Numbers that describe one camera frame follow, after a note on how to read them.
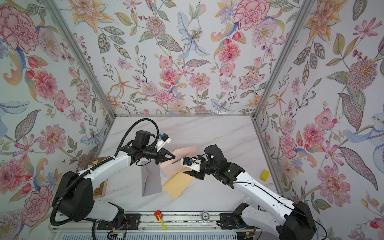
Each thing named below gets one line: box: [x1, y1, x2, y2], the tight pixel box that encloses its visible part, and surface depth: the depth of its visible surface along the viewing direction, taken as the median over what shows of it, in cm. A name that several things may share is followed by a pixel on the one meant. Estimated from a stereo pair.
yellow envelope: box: [162, 167, 194, 200], surface depth 88 cm
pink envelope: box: [160, 146, 198, 179], surface depth 82 cm
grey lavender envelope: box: [141, 160, 163, 197], surface depth 89 cm
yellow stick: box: [157, 215, 167, 231], surface depth 75 cm
